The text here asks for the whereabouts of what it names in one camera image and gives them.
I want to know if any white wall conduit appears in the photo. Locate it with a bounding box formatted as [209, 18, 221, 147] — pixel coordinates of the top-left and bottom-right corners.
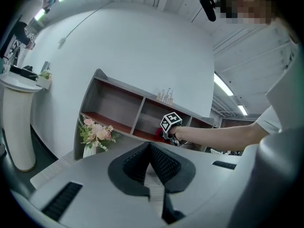
[58, 7, 106, 49]

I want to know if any white vase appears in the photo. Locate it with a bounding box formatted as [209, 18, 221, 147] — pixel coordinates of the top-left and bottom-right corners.
[83, 144, 97, 159]

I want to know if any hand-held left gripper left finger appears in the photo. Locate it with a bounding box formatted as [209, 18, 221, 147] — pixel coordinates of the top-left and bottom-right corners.
[28, 142, 167, 228]

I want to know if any wooden holder with cards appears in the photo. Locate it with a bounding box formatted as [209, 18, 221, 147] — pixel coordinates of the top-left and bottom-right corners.
[156, 87, 174, 104]

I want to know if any grey wooden wall shelf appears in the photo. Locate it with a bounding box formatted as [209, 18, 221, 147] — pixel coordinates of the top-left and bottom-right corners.
[73, 68, 216, 161]

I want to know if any person's head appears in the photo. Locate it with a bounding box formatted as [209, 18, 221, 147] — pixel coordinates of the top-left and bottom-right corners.
[219, 0, 274, 26]

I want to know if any white round pedestal table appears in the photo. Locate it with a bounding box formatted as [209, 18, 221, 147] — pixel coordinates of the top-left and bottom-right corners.
[0, 71, 43, 172]

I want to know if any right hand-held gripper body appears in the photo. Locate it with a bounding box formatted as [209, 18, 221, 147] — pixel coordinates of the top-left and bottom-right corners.
[160, 112, 183, 147]

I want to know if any pink flower bouquet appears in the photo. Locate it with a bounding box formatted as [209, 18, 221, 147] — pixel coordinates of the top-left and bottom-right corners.
[77, 114, 121, 152]

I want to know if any white flower box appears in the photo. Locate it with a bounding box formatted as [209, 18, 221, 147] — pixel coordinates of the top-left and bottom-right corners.
[36, 69, 52, 90]

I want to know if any person's right forearm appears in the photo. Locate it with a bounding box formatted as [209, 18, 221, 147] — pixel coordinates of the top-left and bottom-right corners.
[170, 121, 270, 152]

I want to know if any red cloth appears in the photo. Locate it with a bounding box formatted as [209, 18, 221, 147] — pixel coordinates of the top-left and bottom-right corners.
[155, 128, 166, 142]

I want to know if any black flat device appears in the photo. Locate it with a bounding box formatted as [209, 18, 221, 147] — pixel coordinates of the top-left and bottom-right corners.
[9, 65, 38, 79]

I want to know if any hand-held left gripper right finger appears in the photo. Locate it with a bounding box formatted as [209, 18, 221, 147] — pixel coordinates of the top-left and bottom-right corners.
[149, 142, 242, 225]

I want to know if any black head-mounted camera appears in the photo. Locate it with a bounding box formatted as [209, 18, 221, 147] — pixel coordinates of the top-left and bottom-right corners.
[199, 0, 217, 22]

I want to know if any grey wooden desk with shelves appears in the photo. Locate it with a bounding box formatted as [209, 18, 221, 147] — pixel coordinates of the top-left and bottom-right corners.
[30, 140, 240, 215]

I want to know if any person's white shirt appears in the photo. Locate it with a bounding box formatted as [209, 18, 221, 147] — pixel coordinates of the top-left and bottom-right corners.
[256, 41, 304, 137]

